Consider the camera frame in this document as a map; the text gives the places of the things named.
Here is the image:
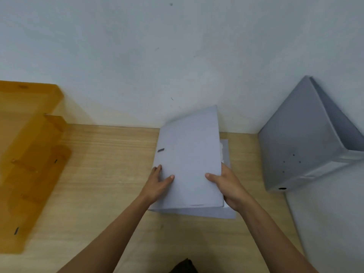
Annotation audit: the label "person's left hand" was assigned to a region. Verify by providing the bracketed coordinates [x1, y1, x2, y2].
[139, 164, 175, 205]

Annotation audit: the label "person's right hand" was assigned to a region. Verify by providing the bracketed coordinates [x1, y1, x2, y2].
[205, 163, 252, 212]

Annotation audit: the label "light grey ring binder folder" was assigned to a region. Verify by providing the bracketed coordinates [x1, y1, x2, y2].
[148, 105, 237, 220]

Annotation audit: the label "person's right forearm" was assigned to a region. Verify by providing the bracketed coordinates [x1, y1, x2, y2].
[236, 198, 319, 273]

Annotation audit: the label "person's left forearm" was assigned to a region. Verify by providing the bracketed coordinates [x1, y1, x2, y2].
[57, 195, 156, 273]

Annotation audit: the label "white paper sheets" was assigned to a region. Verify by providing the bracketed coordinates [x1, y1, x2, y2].
[219, 139, 230, 168]

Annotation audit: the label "black clothing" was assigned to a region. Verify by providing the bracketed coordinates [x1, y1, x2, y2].
[171, 258, 200, 273]

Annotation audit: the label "dark grey open binder folder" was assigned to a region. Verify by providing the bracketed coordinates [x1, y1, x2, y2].
[257, 75, 364, 193]

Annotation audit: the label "orange translucent document tray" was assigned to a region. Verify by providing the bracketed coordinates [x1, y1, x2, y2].
[0, 80, 72, 255]

